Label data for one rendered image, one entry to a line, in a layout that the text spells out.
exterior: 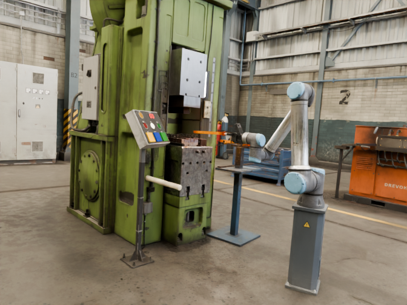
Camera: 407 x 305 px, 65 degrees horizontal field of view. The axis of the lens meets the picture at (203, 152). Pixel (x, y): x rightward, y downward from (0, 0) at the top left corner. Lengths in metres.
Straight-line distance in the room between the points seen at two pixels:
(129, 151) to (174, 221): 0.77
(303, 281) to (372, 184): 3.47
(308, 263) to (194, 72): 1.81
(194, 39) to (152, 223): 1.76
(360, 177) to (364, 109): 4.55
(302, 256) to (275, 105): 9.35
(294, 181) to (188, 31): 1.73
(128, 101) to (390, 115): 7.91
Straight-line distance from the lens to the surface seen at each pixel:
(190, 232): 3.07
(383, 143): 5.51
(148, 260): 2.73
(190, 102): 2.90
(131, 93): 3.09
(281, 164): 6.37
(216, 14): 3.44
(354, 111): 10.19
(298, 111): 2.19
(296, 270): 2.49
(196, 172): 2.94
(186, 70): 2.89
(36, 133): 7.76
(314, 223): 2.35
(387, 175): 5.66
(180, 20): 3.11
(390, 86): 9.97
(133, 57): 3.13
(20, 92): 7.68
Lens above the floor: 1.14
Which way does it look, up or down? 5 degrees down
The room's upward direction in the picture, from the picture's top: 4 degrees clockwise
